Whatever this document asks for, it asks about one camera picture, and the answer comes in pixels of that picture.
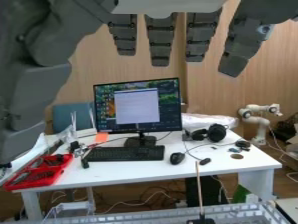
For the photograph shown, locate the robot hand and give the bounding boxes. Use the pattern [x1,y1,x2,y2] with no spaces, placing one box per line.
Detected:
[0,0,298,165]

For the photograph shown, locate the orange paper note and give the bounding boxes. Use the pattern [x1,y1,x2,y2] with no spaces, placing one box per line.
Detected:
[94,132,111,144]

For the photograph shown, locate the red tray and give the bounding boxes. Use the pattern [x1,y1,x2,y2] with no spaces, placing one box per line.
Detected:
[3,161,62,192]
[27,152,75,174]

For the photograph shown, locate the black computer monitor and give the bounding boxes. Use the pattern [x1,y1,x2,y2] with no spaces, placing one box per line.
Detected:
[94,77,184,148]

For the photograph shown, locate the small black device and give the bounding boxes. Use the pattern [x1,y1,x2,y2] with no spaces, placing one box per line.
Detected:
[80,156,91,170]

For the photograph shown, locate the black keyboard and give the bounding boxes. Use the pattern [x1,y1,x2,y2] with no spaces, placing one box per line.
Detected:
[83,145,167,163]

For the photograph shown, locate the white desk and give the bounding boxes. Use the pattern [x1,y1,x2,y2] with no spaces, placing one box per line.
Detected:
[12,129,284,221]

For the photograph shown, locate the black computer mouse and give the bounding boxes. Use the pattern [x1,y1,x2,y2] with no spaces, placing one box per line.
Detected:
[169,151,188,166]

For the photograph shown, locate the white plastic bag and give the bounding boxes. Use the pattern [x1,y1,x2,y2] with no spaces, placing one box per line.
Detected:
[181,112,241,132]

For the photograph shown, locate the black headphones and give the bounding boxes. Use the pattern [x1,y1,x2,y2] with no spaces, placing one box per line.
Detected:
[191,123,231,144]

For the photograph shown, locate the thin stick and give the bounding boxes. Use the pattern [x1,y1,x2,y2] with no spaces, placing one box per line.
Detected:
[195,160,207,219]

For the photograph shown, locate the black computer tower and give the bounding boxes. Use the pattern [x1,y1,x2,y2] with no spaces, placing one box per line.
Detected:
[185,175,224,208]

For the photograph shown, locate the small white jointed device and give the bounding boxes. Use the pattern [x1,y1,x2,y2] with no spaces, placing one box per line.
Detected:
[237,103,285,147]

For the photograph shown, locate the black plate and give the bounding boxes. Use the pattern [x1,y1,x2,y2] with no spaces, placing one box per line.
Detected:
[185,217,217,224]

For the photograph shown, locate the clear box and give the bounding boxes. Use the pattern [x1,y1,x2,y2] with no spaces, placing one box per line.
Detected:
[42,201,297,224]

